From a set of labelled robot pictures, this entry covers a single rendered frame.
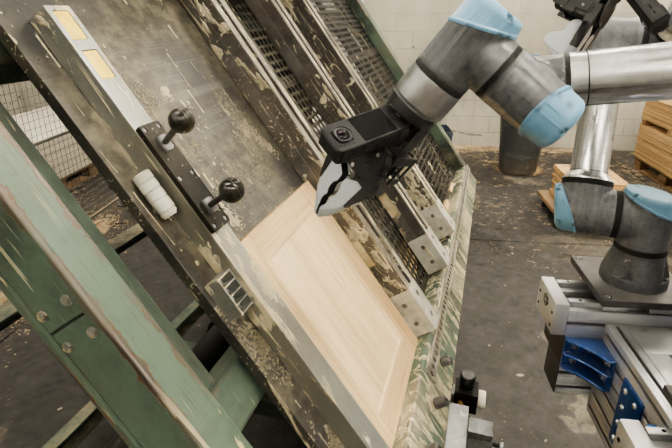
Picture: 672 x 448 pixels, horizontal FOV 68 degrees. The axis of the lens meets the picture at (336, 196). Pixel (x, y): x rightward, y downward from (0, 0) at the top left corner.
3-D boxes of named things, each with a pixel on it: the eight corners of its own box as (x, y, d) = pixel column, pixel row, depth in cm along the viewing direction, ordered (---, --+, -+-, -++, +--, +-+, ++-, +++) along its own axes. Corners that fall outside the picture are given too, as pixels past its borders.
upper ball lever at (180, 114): (159, 161, 78) (182, 133, 67) (144, 141, 78) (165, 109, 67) (179, 150, 80) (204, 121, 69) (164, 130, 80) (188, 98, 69)
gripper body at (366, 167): (393, 189, 73) (450, 128, 67) (361, 190, 66) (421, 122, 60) (363, 153, 76) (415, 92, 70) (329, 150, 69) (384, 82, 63)
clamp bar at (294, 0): (437, 242, 176) (498, 212, 166) (242, -51, 161) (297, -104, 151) (439, 231, 185) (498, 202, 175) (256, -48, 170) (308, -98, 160)
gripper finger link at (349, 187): (347, 228, 75) (385, 186, 71) (323, 230, 71) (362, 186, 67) (336, 212, 77) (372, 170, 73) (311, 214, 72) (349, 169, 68)
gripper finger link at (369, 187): (355, 215, 69) (395, 171, 65) (349, 215, 68) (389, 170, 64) (336, 190, 71) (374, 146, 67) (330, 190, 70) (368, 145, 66)
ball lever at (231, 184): (204, 223, 80) (234, 205, 69) (190, 204, 79) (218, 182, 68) (222, 210, 82) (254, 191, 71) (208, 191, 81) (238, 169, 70)
